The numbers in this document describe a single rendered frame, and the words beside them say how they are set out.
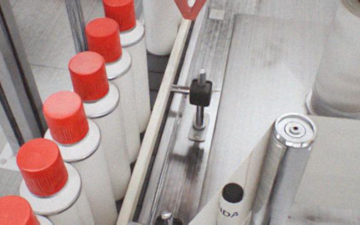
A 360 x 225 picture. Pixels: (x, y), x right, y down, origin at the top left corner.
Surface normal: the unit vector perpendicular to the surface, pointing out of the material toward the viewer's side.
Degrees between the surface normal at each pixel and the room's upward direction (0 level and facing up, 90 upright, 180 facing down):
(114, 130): 90
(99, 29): 3
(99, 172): 90
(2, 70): 90
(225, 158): 0
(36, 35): 0
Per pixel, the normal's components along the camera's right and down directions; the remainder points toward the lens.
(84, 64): 0.02, -0.70
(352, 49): -0.62, 0.60
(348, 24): -0.83, 0.42
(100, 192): 0.79, 0.46
